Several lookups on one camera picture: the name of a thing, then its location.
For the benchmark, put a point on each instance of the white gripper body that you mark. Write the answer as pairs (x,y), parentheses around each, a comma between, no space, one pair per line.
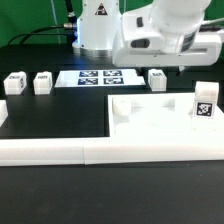
(163,36)

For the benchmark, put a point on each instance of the white square tabletop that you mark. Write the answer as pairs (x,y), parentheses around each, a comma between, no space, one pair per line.
(157,115)

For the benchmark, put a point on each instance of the white sheet with markers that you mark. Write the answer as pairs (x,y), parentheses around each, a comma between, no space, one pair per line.
(98,78)

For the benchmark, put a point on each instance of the white U-shaped obstacle fence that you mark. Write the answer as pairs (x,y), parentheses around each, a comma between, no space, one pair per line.
(107,150)

